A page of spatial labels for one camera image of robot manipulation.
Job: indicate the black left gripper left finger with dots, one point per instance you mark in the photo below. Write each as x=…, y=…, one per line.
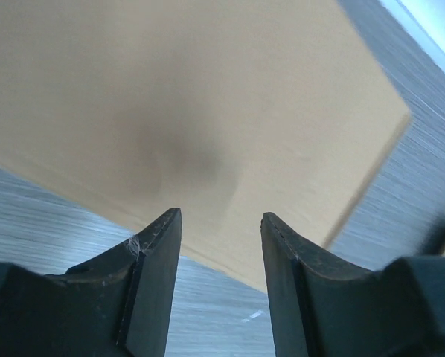
x=115, y=304

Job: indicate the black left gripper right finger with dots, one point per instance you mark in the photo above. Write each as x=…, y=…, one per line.
x=322, y=305

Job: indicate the brown cardboard box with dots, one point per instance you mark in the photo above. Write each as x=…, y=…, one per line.
x=224, y=109

